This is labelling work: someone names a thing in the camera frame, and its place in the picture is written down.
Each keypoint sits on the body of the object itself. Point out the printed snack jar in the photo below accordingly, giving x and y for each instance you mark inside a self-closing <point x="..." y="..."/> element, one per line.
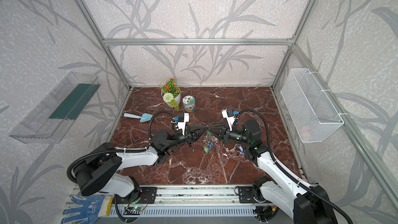
<point x="188" y="103"/>

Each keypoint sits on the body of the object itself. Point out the clear plastic wall tray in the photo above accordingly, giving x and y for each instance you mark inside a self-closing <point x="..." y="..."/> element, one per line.
<point x="51" y="119"/>

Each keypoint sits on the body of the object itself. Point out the blue dotted work glove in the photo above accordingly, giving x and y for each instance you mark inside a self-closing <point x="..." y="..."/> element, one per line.
<point x="85" y="210"/>

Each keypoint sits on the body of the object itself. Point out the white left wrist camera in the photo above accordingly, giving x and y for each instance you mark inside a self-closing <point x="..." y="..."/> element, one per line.
<point x="179" y="123"/>

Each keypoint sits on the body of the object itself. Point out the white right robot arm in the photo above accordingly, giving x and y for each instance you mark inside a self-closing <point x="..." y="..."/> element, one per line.
<point x="301" y="201"/>

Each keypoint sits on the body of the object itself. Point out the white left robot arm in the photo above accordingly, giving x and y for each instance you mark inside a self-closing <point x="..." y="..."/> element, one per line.
<point x="97" y="173"/>

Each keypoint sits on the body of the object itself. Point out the blue tagged key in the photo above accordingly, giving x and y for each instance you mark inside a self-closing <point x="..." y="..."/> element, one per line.
<point x="240" y="148"/>

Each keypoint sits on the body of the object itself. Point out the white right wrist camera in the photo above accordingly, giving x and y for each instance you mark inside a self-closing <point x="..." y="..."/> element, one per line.
<point x="231" y="117"/>

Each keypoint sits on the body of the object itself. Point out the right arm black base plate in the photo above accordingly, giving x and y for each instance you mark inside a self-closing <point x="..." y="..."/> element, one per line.
<point x="246" y="195"/>

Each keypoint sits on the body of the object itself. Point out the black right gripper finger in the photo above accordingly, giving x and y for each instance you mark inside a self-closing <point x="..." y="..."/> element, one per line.
<point x="218" y="134"/>
<point x="216" y="127"/>

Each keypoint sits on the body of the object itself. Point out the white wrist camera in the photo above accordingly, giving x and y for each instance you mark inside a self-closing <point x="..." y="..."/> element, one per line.
<point x="231" y="117"/>
<point x="179" y="123"/>

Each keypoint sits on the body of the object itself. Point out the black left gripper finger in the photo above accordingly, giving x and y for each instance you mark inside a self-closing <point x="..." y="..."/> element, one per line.
<point x="192" y="127"/>
<point x="198" y="132"/>

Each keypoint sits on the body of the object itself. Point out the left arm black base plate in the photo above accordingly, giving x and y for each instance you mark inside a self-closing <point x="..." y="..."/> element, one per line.
<point x="143" y="195"/>

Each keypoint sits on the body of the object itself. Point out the light blue toy trowel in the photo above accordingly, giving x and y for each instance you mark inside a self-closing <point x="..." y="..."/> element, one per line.
<point x="143" y="118"/>

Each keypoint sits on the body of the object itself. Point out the green circuit board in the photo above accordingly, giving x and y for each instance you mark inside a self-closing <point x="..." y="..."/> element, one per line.
<point x="134" y="210"/>

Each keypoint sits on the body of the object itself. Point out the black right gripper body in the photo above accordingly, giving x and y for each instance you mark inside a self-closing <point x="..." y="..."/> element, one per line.
<point x="225" y="132"/>

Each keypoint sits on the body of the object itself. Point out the white wire mesh basket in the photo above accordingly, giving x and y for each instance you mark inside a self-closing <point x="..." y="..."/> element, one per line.
<point x="314" y="115"/>

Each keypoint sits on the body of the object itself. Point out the potted artificial flower plant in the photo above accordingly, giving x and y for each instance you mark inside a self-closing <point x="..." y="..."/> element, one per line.
<point x="171" y="94"/>

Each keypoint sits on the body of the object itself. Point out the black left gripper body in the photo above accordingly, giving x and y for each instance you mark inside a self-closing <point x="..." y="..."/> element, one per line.
<point x="188" y="136"/>

